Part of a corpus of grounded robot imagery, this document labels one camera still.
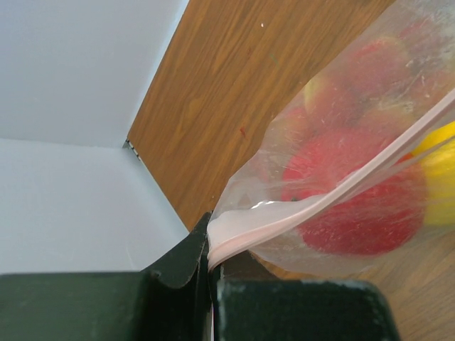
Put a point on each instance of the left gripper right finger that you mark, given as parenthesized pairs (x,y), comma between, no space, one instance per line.
(306,309)

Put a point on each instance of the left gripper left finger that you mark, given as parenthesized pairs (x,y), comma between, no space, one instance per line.
(168,300)

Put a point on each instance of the clear zip top bag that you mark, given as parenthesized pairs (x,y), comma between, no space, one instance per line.
(395,79)

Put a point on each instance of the red fake apple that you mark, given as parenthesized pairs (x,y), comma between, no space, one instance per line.
(376,221)

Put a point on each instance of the yellow fake lemon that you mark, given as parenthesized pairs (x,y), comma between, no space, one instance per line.
(438,168)

